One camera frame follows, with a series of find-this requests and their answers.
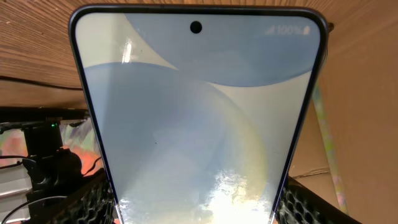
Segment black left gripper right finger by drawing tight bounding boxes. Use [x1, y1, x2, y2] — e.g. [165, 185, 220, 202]
[275, 177, 360, 224]

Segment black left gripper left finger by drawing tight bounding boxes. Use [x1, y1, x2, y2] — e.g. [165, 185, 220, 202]
[30, 169, 116, 224]

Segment blue Galaxy smartphone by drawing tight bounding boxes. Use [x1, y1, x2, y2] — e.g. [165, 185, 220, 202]
[68, 4, 328, 224]

